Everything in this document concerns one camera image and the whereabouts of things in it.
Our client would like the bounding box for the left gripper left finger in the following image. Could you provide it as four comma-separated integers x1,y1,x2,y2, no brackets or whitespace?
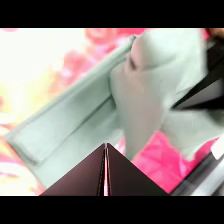
41,143,107,197

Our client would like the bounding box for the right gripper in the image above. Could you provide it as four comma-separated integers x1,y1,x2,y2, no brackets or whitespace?
171,37,224,111

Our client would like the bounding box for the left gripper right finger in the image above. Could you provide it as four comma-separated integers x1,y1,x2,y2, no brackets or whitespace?
106,142,168,197

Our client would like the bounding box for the silver frame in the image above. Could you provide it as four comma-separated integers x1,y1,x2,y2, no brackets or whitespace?
191,166,224,197

